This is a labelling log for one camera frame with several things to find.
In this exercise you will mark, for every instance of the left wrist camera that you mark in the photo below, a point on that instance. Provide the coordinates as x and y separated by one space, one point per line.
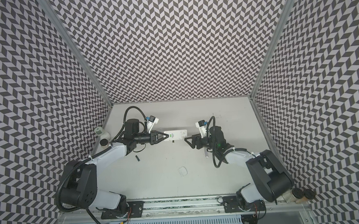
151 121

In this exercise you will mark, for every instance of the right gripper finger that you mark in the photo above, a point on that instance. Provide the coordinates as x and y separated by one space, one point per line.
193 137
194 143

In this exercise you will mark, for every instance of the jar with black lid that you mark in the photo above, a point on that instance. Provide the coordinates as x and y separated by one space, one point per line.
104 143

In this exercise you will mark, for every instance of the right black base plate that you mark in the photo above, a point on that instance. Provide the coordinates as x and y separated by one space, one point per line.
232 204

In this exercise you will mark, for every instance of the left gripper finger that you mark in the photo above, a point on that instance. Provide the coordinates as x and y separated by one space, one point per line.
156 140
159 135

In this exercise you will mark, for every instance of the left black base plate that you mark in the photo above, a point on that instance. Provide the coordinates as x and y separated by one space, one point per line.
132 209

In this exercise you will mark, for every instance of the clear jar black lid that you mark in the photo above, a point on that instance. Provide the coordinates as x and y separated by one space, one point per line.
293 195

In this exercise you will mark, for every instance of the white bottle green cap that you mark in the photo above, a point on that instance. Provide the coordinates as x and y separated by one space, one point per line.
102 133

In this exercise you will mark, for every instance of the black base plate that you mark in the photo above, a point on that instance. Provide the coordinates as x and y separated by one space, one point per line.
132 209
232 204

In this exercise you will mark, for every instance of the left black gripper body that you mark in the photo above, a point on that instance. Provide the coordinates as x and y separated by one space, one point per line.
143 137

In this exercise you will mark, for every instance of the brown jar black lid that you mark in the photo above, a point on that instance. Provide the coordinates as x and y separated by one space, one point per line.
308 195

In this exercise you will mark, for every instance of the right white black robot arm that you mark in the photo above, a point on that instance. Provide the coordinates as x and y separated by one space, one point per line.
270 179

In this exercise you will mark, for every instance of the aluminium mounting rail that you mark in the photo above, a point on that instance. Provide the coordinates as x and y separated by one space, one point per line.
177 207

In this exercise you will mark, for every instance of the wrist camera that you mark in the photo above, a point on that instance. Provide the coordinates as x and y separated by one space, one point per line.
151 121
202 127

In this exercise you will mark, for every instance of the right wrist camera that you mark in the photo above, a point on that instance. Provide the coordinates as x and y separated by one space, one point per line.
202 127

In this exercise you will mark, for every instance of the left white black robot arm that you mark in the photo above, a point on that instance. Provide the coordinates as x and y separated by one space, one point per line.
78 187

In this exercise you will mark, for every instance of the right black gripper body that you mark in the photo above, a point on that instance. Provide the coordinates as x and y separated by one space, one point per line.
198 140

